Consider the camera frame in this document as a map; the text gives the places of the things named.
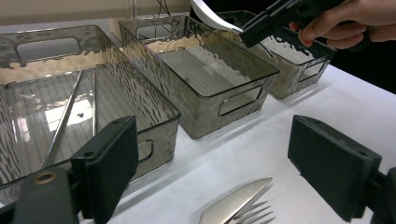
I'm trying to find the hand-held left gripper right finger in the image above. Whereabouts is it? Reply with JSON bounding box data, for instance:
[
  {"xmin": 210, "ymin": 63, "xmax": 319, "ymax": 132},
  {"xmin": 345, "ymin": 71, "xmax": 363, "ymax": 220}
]
[{"xmin": 287, "ymin": 114, "xmax": 383, "ymax": 222}]

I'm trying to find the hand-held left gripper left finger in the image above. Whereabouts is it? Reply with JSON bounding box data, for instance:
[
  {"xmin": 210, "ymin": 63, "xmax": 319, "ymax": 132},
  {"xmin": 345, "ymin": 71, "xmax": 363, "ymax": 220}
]
[{"xmin": 70, "ymin": 115, "xmax": 139, "ymax": 224}]

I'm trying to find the white ceramic spoon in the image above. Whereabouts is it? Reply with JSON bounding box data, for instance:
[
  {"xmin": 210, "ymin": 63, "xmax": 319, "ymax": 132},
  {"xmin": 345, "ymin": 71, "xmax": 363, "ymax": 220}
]
[{"xmin": 190, "ymin": 0, "xmax": 245, "ymax": 35}]

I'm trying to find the smoky clear plastic bin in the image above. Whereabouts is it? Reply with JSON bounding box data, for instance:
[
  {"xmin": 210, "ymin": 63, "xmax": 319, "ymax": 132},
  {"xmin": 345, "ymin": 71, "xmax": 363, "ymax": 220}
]
[
  {"xmin": 119, "ymin": 14, "xmax": 280, "ymax": 140},
  {"xmin": 0, "ymin": 24, "xmax": 182, "ymax": 206},
  {"xmin": 214, "ymin": 9, "xmax": 339, "ymax": 101}
]

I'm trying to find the metal chopstick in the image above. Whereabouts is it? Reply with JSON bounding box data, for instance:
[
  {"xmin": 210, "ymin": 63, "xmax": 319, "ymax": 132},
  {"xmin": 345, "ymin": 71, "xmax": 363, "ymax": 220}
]
[
  {"xmin": 40, "ymin": 69, "xmax": 84, "ymax": 171},
  {"xmin": 91, "ymin": 69, "xmax": 98, "ymax": 138}
]

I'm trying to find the metal fork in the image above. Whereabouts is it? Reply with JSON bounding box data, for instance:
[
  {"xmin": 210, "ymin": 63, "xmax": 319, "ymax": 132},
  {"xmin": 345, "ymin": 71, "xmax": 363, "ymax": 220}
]
[{"xmin": 228, "ymin": 200, "xmax": 277, "ymax": 224}]

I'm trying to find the white table cover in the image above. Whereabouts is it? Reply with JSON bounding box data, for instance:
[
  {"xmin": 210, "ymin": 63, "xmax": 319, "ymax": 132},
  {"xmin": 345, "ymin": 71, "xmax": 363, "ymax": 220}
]
[{"xmin": 78, "ymin": 63, "xmax": 396, "ymax": 224}]

